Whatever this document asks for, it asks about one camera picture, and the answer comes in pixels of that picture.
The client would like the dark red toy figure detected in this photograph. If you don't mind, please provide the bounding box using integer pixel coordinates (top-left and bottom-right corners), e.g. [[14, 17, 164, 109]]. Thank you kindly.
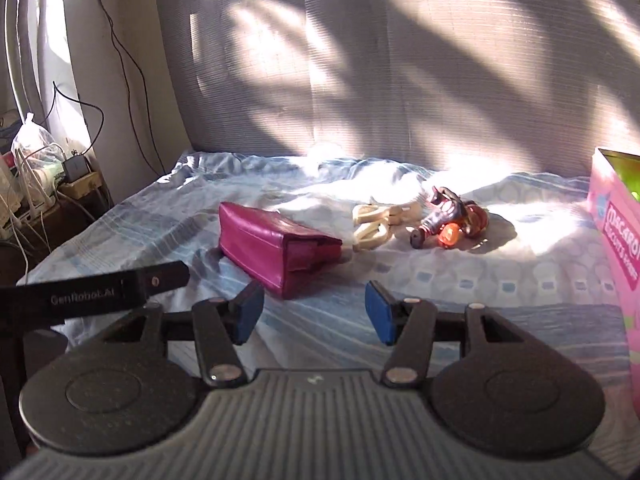
[[410, 186, 489, 252]]

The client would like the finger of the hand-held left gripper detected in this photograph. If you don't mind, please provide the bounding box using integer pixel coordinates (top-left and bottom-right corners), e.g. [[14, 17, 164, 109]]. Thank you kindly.
[[141, 261, 191, 305]]

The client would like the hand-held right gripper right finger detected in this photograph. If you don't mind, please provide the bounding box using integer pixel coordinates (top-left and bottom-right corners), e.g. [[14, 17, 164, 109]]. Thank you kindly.
[[364, 280, 502, 389]]

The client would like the cream plastic clip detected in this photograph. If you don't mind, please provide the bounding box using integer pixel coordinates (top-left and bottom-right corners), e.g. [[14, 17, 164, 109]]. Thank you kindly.
[[351, 222, 396, 253], [351, 201, 427, 226]]

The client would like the pink cookie tin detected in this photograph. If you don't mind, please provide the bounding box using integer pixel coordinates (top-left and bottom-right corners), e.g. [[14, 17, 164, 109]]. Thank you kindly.
[[586, 146, 640, 386]]

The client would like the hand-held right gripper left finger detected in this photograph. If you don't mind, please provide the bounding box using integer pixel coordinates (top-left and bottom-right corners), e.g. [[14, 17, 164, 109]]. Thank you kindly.
[[127, 280, 266, 389]]

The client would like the white curtain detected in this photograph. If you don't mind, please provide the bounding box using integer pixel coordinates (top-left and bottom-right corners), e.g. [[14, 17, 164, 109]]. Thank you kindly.
[[0, 0, 93, 141]]

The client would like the clear plastic bag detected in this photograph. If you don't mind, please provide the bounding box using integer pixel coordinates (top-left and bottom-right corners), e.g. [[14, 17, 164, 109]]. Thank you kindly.
[[11, 112, 67, 182]]

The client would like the grey woven wall panel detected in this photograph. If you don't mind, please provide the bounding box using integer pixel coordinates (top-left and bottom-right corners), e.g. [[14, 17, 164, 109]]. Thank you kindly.
[[155, 0, 640, 182]]

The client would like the long black wall cable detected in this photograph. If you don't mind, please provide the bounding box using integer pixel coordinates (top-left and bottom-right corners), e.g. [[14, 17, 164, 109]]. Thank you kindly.
[[85, 0, 167, 177]]

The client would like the small black adapter box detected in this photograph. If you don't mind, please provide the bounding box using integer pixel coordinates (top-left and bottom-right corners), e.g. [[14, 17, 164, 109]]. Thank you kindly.
[[64, 156, 92, 183]]

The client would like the magenta purse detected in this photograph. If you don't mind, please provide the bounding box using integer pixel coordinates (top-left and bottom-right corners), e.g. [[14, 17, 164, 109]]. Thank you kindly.
[[218, 201, 344, 301]]

